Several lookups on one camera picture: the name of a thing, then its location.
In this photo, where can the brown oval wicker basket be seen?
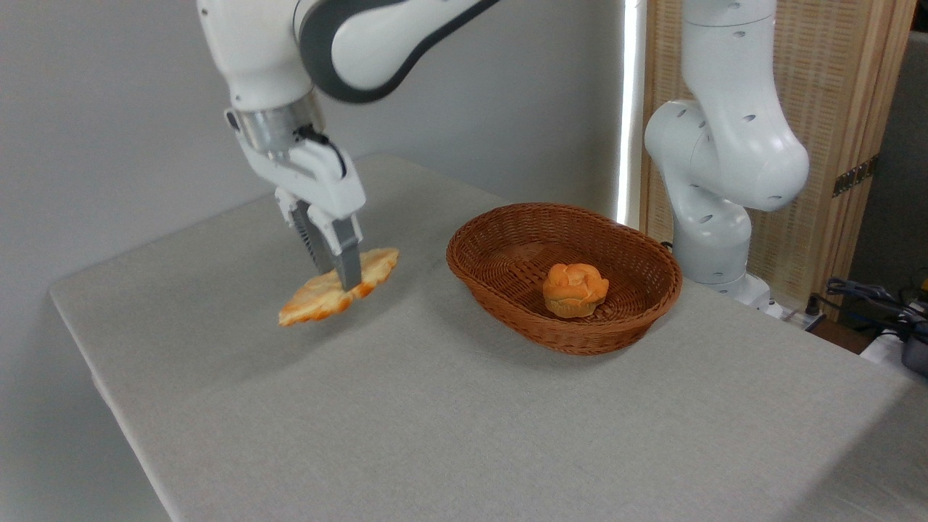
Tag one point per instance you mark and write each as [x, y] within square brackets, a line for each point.
[500, 254]

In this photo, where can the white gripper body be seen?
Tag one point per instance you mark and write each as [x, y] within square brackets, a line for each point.
[322, 181]

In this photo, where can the croissant-shaped bread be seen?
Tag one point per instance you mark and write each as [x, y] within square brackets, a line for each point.
[313, 303]

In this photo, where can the grey tablecloth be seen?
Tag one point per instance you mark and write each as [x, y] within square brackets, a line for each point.
[449, 428]

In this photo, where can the dark metal screen hinge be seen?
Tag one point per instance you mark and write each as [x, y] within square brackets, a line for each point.
[855, 176]

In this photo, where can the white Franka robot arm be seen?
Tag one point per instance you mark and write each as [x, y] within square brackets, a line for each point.
[728, 148]

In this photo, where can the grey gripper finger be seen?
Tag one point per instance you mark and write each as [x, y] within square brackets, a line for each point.
[346, 250]
[313, 243]

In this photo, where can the white vertical light strip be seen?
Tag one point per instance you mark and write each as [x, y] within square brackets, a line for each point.
[631, 109]

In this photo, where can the round orange bun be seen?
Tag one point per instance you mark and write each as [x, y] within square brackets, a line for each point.
[575, 290]

